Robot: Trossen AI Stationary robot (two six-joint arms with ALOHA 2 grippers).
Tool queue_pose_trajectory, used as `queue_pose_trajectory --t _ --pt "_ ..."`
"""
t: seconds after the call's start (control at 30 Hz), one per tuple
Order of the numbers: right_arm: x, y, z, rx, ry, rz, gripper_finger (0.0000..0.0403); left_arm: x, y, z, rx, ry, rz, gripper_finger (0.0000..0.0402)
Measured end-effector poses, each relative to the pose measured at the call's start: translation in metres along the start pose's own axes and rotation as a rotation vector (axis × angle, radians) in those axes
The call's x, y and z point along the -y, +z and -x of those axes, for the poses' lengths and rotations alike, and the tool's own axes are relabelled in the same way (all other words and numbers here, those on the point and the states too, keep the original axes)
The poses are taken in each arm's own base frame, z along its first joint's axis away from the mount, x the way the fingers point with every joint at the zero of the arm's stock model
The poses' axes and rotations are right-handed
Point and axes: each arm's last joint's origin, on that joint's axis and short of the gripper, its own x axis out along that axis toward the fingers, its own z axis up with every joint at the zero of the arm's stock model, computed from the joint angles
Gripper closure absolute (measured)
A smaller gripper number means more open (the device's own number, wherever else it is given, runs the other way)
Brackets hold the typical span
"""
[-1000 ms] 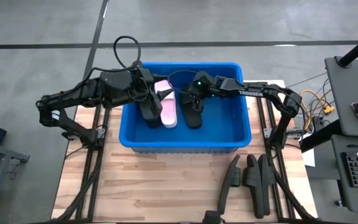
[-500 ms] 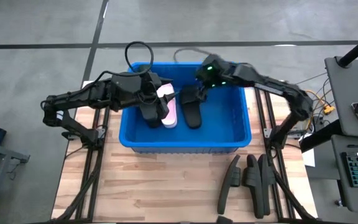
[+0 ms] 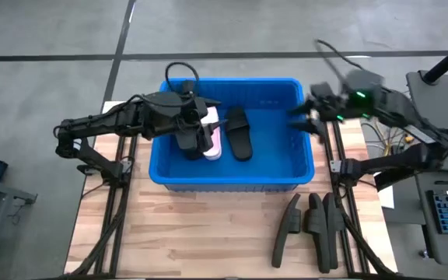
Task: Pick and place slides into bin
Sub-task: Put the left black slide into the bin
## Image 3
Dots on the pink rubber slide sandal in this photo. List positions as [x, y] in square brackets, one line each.
[215, 148]

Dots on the white paper sheet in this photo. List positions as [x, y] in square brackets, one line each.
[386, 198]

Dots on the blue plastic bin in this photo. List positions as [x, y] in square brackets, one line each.
[274, 155]

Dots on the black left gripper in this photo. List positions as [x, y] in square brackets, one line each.
[185, 114]

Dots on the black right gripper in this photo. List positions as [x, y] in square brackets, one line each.
[333, 103]

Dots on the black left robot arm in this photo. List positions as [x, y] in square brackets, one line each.
[99, 122]

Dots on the black stand pole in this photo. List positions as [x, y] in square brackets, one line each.
[445, 62]

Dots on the black rubber slide sandal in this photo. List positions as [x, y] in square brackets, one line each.
[317, 229]
[282, 233]
[241, 144]
[193, 149]
[334, 221]

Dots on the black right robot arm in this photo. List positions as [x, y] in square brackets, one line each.
[395, 101]

